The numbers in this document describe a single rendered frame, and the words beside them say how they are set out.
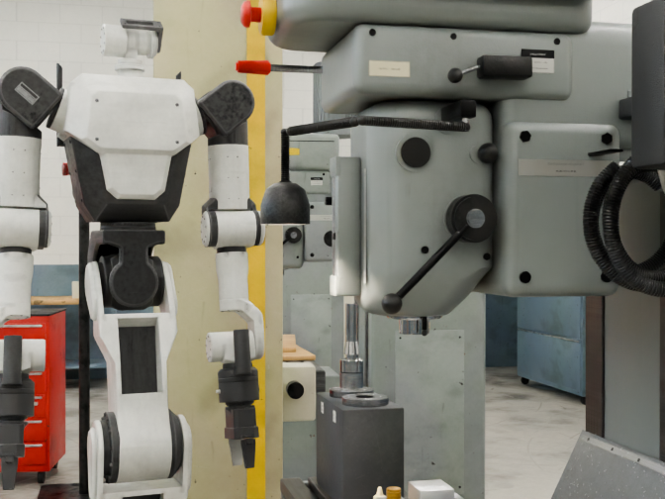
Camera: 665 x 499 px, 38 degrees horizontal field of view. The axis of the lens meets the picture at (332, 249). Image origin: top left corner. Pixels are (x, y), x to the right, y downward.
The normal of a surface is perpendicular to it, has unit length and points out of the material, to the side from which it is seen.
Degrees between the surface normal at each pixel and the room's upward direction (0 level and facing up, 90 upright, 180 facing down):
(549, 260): 90
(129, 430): 66
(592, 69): 90
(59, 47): 90
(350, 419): 90
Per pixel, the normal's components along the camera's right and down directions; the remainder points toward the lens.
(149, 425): 0.35, -0.40
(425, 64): 0.22, 0.00
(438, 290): 0.19, 0.47
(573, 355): -0.97, 0.00
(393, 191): -0.26, 0.00
